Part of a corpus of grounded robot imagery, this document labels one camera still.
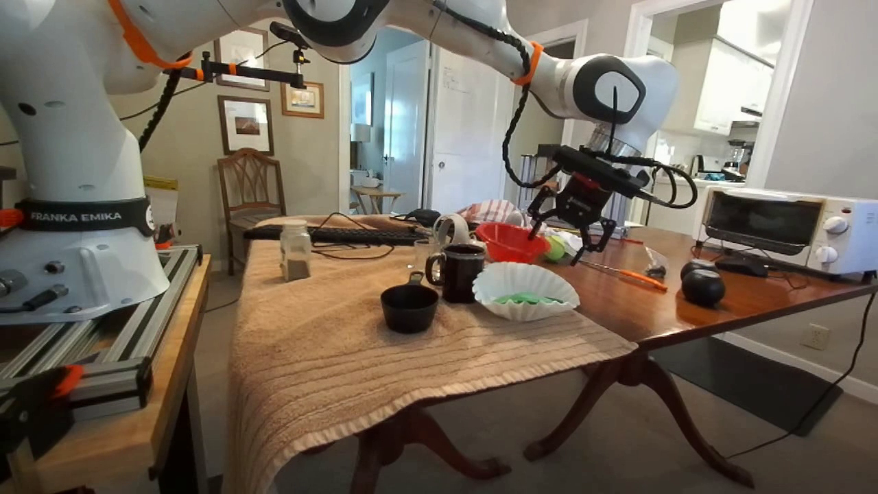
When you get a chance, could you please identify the small wooden side table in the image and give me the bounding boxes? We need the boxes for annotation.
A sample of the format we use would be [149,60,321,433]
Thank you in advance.
[352,186,407,215]

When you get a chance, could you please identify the small glass jar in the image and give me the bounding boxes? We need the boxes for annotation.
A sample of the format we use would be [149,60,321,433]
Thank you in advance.
[281,220,315,282]

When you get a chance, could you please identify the white kitchen wall cabinet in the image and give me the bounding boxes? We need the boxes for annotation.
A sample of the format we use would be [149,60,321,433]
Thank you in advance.
[691,36,779,140]

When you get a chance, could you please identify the green packet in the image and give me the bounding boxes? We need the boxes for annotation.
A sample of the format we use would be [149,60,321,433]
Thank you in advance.
[498,290,565,307]

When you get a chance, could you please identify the white paper coffee filter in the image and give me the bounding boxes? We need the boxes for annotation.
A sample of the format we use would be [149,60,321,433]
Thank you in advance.
[470,261,583,323]

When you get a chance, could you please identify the small black cup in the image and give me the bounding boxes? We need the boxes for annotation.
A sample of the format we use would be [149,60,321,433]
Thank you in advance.
[684,263,731,311]

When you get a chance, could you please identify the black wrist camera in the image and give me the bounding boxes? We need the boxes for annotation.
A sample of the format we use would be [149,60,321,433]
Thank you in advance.
[538,142,642,198]

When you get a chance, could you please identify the white crumpled tissue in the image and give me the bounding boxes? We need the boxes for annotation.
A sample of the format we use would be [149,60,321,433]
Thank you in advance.
[551,227,587,257]

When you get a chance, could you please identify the black rounded case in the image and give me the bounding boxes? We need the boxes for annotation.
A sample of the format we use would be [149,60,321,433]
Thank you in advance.
[402,206,446,230]

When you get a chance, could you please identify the dark floor mat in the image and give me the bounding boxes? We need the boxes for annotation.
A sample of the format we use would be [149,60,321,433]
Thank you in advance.
[652,338,846,436]

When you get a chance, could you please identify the black keyboard cable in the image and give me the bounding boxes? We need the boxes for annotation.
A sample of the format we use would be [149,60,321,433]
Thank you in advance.
[313,208,424,261]

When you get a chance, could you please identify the tan ribbed tablecloth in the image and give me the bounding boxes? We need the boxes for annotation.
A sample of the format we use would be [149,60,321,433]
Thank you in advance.
[222,215,641,494]

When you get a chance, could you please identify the white door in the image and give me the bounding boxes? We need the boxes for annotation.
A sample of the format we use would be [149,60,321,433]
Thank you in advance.
[429,43,518,216]

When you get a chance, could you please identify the aluminium robot base rails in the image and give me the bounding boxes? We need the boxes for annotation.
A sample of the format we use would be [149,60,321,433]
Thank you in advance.
[0,242,204,414]

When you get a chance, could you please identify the white wall outlet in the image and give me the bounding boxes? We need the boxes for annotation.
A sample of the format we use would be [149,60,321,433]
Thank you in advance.
[804,320,834,350]

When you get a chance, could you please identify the black boom camera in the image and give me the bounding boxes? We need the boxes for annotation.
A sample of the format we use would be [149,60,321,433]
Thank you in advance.
[269,21,313,66]

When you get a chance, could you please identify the framed wall picture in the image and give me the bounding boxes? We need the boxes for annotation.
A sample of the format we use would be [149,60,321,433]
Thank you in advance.
[281,80,328,120]
[215,28,272,92]
[217,92,277,158]

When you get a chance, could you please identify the dark brown mug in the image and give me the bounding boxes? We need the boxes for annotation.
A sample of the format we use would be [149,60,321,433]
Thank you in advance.
[425,245,490,305]

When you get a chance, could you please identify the orange red plastic bowl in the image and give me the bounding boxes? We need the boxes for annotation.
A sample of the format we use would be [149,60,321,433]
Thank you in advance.
[475,220,554,267]

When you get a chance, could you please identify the wooden robot cart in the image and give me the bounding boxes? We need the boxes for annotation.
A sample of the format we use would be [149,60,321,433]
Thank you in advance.
[8,254,215,494]

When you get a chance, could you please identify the white kitchen counter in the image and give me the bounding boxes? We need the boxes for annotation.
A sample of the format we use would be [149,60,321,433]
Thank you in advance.
[645,172,735,238]

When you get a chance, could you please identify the clear drinking glass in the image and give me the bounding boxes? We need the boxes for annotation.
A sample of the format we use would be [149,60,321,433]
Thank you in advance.
[407,238,435,285]

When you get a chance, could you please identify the black orange clamp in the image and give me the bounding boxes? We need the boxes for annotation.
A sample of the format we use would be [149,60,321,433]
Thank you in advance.
[0,363,88,478]

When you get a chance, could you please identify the small black bowl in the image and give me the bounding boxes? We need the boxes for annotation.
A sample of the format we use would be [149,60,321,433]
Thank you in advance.
[380,282,442,334]

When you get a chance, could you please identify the wooden table pedestal leg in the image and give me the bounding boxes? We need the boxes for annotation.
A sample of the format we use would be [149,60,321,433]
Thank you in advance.
[350,407,514,494]
[521,350,757,490]

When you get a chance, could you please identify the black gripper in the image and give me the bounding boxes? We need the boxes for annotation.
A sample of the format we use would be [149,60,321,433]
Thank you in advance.
[528,172,620,267]

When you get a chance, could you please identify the black toaster power cable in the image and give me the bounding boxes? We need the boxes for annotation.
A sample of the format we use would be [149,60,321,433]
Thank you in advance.
[724,282,878,462]

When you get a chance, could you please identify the white toaster oven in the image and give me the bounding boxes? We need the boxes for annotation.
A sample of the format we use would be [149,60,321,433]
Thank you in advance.
[697,186,878,282]

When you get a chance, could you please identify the dark wooden chair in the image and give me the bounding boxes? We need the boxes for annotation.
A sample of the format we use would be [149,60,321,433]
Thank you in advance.
[215,147,288,276]

